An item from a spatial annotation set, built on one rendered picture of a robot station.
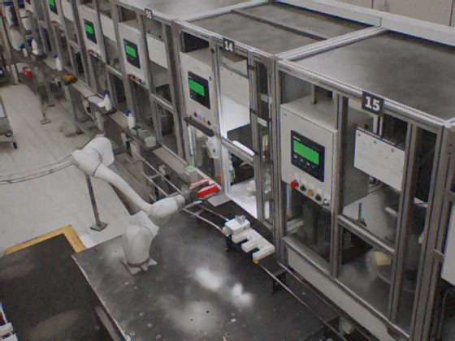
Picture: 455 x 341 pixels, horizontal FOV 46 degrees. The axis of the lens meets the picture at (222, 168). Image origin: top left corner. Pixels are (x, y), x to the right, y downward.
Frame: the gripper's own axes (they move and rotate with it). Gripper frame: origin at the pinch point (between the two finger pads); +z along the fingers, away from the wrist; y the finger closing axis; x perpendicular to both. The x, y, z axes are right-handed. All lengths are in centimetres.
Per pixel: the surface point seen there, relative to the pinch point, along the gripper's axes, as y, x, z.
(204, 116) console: 32, 36, 20
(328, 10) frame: 93, 4, 100
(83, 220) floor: -113, 189, -41
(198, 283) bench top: -44, -26, -29
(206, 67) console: 69, 27, 20
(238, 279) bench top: -44, -38, -7
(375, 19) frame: 95, -36, 100
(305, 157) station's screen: 47, -71, 18
